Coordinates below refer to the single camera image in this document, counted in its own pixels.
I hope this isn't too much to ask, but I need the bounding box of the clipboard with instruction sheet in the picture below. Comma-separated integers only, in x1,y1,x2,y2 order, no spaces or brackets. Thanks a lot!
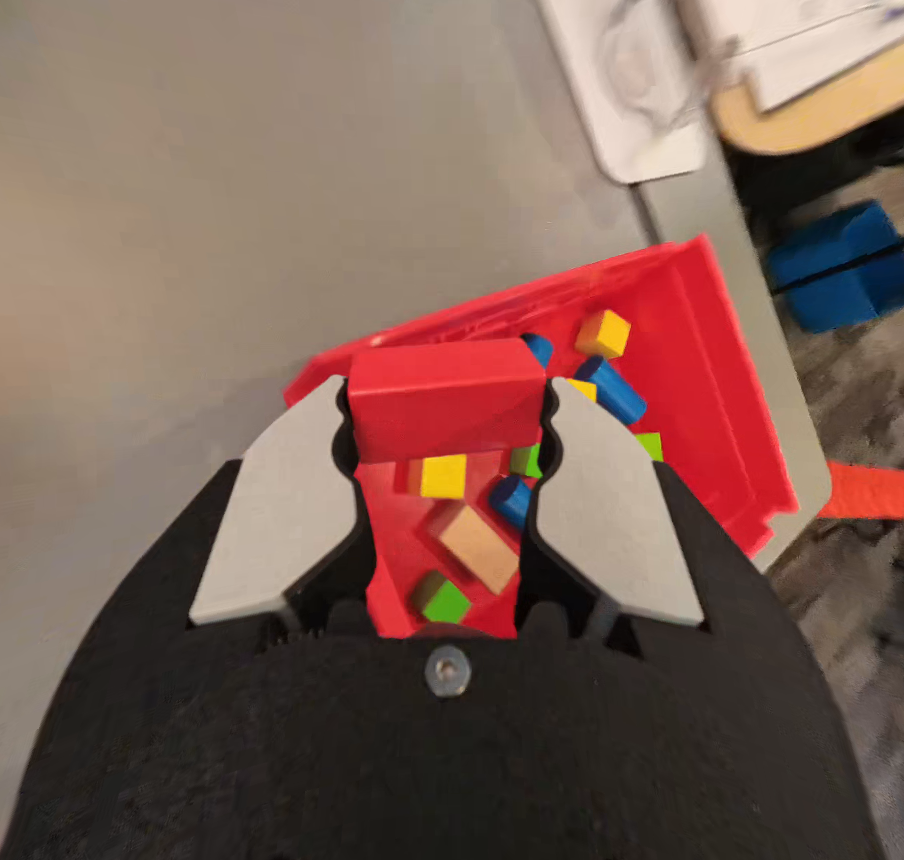
664,0,904,156

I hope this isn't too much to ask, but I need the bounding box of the long green wooden block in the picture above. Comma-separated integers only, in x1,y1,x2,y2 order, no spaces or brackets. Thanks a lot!
412,571,474,628

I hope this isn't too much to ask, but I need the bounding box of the red wooden block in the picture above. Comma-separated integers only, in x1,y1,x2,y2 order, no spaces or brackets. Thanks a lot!
348,339,549,462

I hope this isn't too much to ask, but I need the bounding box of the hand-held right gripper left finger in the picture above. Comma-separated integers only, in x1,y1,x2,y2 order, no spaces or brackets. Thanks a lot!
190,376,377,628

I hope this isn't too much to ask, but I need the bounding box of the yellow wooden cube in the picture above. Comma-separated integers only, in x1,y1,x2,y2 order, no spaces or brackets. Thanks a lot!
420,454,468,501

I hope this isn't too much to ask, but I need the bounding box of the natural wooden block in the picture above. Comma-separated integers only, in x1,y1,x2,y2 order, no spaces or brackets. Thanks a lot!
431,504,522,597

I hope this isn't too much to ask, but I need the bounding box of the red plastic bin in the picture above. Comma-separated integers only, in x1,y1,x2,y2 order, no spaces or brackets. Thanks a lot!
283,235,800,642

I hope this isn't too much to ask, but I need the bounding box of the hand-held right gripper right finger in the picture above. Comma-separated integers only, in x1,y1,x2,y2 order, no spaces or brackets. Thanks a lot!
520,376,704,632

